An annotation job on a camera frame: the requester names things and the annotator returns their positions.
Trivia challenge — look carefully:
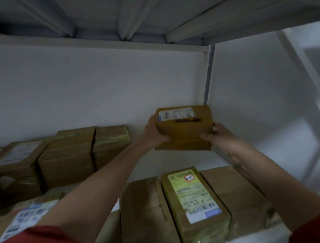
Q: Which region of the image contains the person's right hand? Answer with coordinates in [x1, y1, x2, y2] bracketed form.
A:
[200, 122, 251, 165]

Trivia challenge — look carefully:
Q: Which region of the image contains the person's left hand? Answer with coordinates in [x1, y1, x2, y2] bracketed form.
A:
[140, 115, 172, 151]

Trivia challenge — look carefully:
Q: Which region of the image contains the small brown cardboard parcel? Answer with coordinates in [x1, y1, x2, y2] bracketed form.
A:
[154, 105, 214, 151]

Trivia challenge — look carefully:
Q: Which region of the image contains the person's left forearm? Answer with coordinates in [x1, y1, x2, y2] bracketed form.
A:
[37, 143, 150, 243]

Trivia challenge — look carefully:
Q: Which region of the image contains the person's right forearm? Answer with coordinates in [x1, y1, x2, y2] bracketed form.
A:
[232, 148, 320, 232]

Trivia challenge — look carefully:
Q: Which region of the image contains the narrow brown box yellow tape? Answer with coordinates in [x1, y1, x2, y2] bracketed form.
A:
[92, 125, 132, 171]

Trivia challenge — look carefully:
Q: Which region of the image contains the brown parcel with green label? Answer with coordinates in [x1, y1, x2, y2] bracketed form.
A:
[161, 166, 232, 243]

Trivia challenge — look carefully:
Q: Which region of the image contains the wide plain brown cardboard box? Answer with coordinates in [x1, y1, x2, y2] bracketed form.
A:
[200, 165, 283, 239]

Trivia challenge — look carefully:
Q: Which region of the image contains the plain long brown cardboard box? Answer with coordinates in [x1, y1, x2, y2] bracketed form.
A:
[119, 176, 181, 243]

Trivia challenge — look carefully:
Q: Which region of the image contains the taped brown cardboard box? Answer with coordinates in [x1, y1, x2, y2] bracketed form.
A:
[37, 126, 97, 191]

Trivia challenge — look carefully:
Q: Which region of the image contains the white metal shelf rack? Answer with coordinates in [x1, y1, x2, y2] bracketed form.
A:
[0, 0, 320, 243]

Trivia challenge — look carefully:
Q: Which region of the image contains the red right sleeve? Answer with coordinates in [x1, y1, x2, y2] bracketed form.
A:
[288, 215, 320, 243]

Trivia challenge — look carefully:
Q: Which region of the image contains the red sleeve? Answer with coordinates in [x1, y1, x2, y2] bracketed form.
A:
[288, 215, 320, 243]
[4, 225, 81, 243]

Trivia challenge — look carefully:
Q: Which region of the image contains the brown box with white label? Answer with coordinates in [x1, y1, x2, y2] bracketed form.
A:
[0, 139, 51, 204]

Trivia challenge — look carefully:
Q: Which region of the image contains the red left sleeve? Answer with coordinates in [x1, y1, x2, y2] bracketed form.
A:
[4, 225, 81, 243]

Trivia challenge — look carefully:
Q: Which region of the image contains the brown box blue-white label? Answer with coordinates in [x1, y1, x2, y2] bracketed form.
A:
[0, 192, 66, 243]

